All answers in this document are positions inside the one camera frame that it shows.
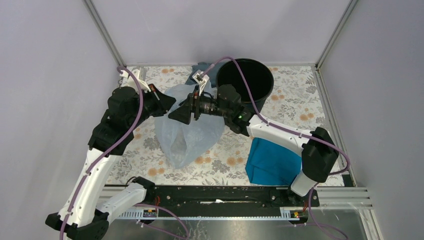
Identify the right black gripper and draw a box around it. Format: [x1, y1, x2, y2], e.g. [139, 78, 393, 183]
[167, 85, 231, 125]

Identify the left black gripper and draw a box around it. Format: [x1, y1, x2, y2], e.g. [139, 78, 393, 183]
[128, 82, 177, 129]

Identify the light blue plastic trash bag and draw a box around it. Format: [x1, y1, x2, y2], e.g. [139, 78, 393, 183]
[153, 83, 226, 170]

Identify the black plastic trash bin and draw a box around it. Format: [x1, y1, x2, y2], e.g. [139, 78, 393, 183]
[215, 58, 274, 112]

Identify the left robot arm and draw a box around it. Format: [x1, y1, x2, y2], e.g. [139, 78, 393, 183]
[45, 84, 176, 240]

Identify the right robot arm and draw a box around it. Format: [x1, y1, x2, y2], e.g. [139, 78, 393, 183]
[168, 84, 339, 206]

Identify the grey-blue crumpled cloth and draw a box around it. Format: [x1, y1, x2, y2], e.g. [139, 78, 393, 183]
[188, 61, 226, 87]

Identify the bright blue folded cloth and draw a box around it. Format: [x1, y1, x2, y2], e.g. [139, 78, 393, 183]
[245, 138, 302, 186]

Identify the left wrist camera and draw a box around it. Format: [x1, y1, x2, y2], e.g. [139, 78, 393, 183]
[117, 66, 151, 94]

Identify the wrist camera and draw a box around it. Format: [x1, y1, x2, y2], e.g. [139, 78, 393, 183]
[191, 70, 210, 96]
[117, 66, 151, 94]

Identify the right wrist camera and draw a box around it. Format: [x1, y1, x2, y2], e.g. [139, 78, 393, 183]
[191, 70, 210, 96]

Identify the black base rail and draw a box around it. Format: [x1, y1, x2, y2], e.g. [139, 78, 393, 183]
[138, 185, 320, 218]

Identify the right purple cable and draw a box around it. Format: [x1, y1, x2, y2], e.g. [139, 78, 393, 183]
[200, 56, 351, 240]

